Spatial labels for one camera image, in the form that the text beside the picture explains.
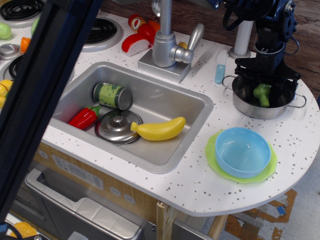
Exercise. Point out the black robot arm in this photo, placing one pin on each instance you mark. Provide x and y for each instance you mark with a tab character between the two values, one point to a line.
61	32

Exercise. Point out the orange toy carrot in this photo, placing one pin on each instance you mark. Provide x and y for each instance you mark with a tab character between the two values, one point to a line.
24	44

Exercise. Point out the small yellow toy piece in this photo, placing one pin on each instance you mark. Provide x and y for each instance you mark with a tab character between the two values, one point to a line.
183	45

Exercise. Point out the green toy broccoli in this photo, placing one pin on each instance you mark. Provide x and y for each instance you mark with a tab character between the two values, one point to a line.
262	92

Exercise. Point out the light blue plastic bowl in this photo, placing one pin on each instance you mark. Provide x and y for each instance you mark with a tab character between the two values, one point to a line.
241	152

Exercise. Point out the back left stove burner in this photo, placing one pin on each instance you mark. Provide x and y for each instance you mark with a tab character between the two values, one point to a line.
21	13

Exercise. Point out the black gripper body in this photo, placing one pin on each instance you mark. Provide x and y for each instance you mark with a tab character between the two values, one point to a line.
269	67

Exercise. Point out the yellow toy bell pepper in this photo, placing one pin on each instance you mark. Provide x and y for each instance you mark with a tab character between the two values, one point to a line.
5	87

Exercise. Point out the green plastic plate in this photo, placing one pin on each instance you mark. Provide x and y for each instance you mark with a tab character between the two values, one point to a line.
211	159

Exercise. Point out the black stove burner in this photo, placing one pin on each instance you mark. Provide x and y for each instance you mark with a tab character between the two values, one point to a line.
105	34
9	71

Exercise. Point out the stainless steel pan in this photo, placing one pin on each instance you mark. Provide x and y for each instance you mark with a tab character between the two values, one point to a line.
253	109

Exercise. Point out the yellow toy on floor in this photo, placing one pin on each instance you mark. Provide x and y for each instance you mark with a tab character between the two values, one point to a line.
22	230

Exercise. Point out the silver toy faucet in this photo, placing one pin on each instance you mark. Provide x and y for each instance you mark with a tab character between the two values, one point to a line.
167	59

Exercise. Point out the green toy cabbage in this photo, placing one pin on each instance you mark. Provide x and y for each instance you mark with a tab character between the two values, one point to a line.
34	26

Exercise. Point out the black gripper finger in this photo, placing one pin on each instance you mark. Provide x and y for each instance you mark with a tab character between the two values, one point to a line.
279	95
249	84

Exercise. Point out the silver toy oven door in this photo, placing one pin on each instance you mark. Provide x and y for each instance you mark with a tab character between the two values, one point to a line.
75	215

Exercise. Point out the light green toy apple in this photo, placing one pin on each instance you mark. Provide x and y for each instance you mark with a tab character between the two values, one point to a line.
5	31

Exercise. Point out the blue handled toy knife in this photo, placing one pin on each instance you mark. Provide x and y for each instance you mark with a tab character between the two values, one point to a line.
220	66

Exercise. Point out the red toy chili pepper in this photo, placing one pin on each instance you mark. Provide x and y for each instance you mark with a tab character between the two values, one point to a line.
86	117

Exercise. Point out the yellow toy banana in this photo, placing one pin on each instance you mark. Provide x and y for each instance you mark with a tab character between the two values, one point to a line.
159	131

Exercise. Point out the silver stove knob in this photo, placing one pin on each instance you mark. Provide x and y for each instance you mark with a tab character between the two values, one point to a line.
9	51

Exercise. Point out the red toy ketchup bottle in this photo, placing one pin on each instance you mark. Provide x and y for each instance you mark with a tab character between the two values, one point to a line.
147	29

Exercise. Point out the grey vertical pole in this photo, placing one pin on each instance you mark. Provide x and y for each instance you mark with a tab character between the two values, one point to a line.
241	45

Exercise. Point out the middle black stove burner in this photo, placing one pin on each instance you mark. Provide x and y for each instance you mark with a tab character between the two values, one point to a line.
105	34

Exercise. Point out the green labelled toy can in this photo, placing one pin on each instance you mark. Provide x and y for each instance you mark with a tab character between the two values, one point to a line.
112	95

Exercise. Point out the red white toy sushi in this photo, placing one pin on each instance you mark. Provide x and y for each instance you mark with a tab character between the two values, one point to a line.
134	44

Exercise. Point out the silver toy sink basin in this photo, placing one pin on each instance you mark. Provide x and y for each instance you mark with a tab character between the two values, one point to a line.
146	121

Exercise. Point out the front black stove burner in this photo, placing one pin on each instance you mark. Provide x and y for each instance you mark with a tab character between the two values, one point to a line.
9	71

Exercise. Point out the steel pot lid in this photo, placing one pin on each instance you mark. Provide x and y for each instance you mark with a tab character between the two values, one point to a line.
115	127

